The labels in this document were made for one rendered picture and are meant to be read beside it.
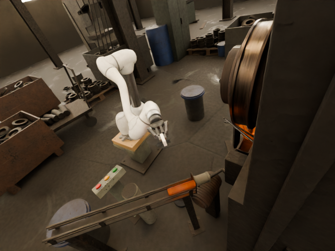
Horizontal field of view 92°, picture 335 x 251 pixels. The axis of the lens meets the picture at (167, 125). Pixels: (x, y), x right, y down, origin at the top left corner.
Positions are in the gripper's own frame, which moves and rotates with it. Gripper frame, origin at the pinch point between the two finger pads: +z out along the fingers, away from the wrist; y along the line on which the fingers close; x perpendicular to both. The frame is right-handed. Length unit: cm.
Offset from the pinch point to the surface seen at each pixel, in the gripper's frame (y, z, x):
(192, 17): -331, -755, -11
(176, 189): 2.9, 14.3, -21.6
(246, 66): -36.1, 12.5, 27.5
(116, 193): 47, -22, -51
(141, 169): 34, -72, -89
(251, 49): -40, 10, 32
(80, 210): 77, -21, -52
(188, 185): -3.7, 14.3, -22.0
